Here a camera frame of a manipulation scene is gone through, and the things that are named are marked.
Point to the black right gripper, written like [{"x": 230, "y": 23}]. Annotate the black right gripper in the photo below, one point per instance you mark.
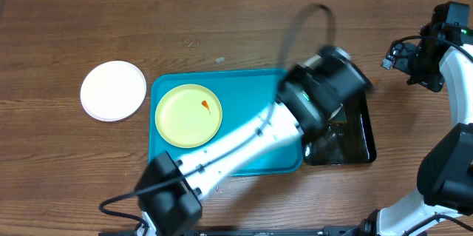
[{"x": 436, "y": 81}]

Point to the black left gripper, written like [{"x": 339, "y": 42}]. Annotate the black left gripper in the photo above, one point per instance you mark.
[{"x": 300, "y": 72}]

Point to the yellow plate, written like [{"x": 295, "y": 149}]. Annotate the yellow plate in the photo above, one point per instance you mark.
[{"x": 188, "y": 116}]

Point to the white pink plate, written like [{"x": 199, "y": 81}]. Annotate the white pink plate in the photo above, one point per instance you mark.
[{"x": 113, "y": 91}]

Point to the green yellow sponge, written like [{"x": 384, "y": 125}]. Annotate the green yellow sponge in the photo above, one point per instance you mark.
[{"x": 338, "y": 116}]

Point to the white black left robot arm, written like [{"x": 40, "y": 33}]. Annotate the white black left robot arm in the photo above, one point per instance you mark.
[{"x": 171, "y": 190}]

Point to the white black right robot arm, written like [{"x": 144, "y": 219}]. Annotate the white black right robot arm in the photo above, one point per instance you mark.
[{"x": 444, "y": 181}]

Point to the teal plastic tray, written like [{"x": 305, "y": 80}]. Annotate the teal plastic tray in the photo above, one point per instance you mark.
[{"x": 242, "y": 94}]

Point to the black water basin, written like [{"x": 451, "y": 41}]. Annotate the black water basin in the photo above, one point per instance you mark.
[{"x": 348, "y": 143}]

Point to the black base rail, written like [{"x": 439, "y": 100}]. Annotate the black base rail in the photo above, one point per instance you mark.
[{"x": 326, "y": 231}]

